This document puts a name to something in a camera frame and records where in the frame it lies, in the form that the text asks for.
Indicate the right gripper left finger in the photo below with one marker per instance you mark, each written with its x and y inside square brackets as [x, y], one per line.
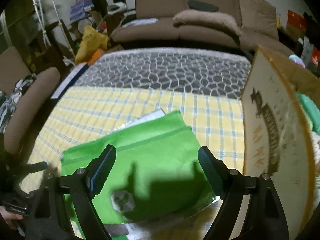
[98, 170]

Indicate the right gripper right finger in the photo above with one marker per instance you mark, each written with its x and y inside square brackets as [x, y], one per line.
[215, 171]

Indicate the green fabric bag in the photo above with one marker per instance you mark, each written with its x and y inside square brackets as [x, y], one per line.
[156, 171]

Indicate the yellow plaid tablecloth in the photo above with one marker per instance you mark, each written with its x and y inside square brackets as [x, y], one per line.
[86, 114]

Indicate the cardboard box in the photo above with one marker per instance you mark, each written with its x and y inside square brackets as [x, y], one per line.
[277, 138]

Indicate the dark blue box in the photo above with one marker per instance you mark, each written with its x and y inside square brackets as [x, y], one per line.
[69, 81]

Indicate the grey pebble pattern mat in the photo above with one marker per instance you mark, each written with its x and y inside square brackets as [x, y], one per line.
[196, 71]

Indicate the green plastic package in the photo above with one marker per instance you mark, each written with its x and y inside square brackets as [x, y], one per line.
[311, 110]

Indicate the brown armchair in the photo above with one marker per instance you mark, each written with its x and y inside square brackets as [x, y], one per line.
[13, 69]

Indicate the yellow plastic bag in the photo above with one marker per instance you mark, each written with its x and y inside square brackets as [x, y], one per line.
[92, 40]

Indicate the pastel round container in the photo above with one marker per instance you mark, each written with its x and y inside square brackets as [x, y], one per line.
[296, 60]

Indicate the beige pillow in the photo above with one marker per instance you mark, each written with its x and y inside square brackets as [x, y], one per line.
[213, 20]

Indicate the white clothes rack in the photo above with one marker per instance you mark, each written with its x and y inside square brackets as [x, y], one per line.
[53, 19]

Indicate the red boxes stack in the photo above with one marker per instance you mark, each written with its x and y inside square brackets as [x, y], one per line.
[296, 25]

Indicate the brown sofa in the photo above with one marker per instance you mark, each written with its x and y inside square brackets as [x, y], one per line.
[255, 18]

